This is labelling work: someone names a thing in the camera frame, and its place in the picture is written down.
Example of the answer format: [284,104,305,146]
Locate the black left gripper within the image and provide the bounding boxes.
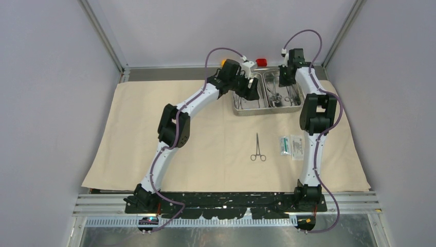
[228,70,259,101]

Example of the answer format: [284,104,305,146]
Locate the steel mesh instrument tray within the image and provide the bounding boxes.
[232,68,305,116]

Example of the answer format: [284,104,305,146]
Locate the steel hemostat clamp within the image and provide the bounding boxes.
[250,133,266,162]

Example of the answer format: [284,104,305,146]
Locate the green white sterile packet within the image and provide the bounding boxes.
[279,136,292,155]

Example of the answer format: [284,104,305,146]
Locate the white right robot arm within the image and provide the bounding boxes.
[279,48,337,211]

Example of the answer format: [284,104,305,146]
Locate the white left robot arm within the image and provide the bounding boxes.
[124,59,260,214]

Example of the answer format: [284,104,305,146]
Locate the steel scissors pile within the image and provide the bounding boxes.
[265,77,301,107]

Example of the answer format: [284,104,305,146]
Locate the steel forceps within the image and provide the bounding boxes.
[233,95,245,110]

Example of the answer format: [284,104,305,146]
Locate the red block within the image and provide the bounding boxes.
[256,58,268,67]

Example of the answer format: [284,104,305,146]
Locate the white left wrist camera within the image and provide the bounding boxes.
[240,56,258,78]

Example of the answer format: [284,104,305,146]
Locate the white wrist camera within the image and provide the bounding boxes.
[281,48,289,67]
[240,56,258,78]

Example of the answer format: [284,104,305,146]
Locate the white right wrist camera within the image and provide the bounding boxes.
[281,48,289,67]

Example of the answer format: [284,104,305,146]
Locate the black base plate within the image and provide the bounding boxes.
[124,192,327,220]

